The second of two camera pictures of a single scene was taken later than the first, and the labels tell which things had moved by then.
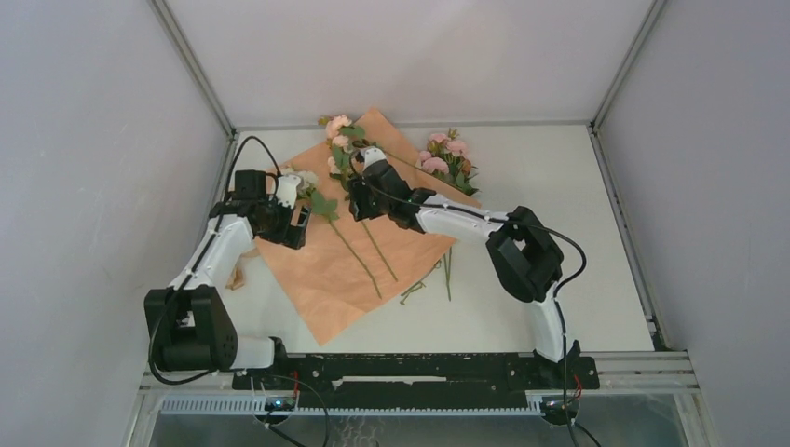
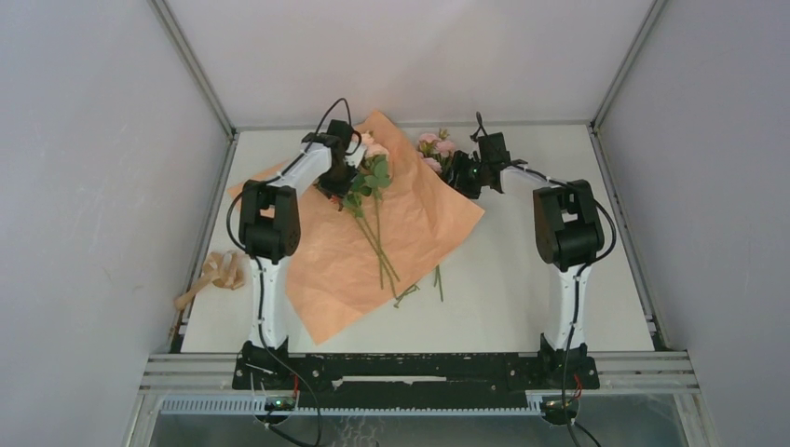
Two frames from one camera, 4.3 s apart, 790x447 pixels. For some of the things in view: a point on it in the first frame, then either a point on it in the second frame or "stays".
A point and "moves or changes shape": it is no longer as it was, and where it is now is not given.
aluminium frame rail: [652, 372] stays
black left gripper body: [278, 228] → [338, 180]
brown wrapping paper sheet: [345, 265] stays
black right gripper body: [374, 204] → [470, 177]
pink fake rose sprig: [325, 207] moves or changes shape
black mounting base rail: [327, 379] stays
